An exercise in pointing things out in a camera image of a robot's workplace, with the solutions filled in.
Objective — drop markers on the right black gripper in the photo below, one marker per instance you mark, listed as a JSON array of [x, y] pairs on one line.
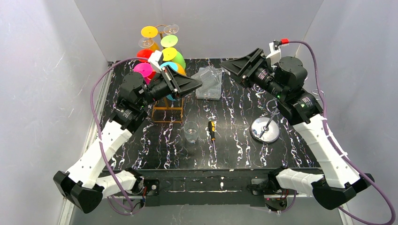
[[251, 68]]

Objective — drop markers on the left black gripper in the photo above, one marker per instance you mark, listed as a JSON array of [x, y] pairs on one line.
[[171, 83]]

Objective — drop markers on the blue plastic wine glass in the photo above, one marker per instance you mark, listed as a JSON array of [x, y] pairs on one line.
[[175, 68]]

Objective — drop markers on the magenta plastic wine glass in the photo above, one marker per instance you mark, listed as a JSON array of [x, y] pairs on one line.
[[146, 70]]

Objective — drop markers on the red plastic wine glass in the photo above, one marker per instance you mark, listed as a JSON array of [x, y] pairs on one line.
[[145, 53]]

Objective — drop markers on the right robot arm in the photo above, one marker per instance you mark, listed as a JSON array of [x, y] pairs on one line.
[[284, 80]]

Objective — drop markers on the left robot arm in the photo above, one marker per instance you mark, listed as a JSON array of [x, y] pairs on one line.
[[82, 184]]

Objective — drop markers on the orange plastic wine glass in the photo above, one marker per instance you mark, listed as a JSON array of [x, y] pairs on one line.
[[171, 54]]

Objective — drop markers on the green plastic wine glass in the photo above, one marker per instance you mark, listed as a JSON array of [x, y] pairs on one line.
[[169, 41]]

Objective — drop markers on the clear tumbler glass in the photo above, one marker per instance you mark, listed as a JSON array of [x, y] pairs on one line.
[[191, 131]]

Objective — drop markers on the clear wine glass rear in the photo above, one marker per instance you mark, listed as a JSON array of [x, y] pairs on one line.
[[171, 29]]

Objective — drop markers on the clear wine glass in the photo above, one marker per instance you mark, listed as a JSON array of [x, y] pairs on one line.
[[146, 43], [171, 29]]

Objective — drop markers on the clear wine glass left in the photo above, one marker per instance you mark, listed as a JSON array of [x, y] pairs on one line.
[[146, 43]]

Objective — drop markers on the yellow foot orange glass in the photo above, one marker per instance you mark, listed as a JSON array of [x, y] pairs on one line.
[[151, 32]]

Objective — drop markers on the clear plastic compartment box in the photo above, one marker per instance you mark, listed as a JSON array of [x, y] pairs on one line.
[[212, 83]]

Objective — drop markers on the yellow black screwdriver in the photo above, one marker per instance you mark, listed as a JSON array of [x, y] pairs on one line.
[[211, 131]]

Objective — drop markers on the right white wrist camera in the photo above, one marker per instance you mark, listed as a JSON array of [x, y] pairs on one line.
[[275, 50]]

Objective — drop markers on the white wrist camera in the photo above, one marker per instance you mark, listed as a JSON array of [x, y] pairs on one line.
[[275, 50], [155, 60]]

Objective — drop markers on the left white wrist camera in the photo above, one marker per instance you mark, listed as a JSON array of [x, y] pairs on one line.
[[155, 60]]

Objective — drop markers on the gold wire glass rack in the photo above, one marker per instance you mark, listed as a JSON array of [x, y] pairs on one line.
[[166, 111]]

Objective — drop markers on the silver wire glass stand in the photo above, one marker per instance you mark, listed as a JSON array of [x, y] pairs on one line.
[[273, 122]]

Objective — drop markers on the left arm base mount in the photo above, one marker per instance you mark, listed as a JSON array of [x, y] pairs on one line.
[[136, 198]]

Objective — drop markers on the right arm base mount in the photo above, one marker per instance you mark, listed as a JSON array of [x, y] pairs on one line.
[[278, 201]]

